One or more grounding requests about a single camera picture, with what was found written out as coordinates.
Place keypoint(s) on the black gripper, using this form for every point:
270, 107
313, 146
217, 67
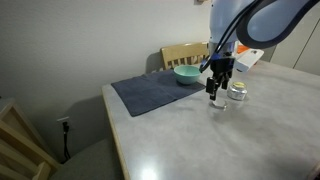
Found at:
222, 69

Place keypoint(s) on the silver tin lid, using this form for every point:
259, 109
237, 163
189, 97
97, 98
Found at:
219, 105

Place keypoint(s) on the green bowl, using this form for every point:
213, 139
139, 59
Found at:
186, 74

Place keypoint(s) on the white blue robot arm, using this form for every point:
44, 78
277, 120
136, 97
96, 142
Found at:
257, 24

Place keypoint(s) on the silver candle tin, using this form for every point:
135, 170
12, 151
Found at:
237, 91

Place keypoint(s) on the orange box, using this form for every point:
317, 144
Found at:
241, 49

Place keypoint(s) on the dark blue cloth mat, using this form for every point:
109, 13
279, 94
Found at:
147, 92

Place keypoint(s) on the wooden chair front left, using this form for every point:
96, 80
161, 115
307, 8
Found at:
23, 153

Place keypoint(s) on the white wall outlet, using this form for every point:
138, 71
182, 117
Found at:
65, 121

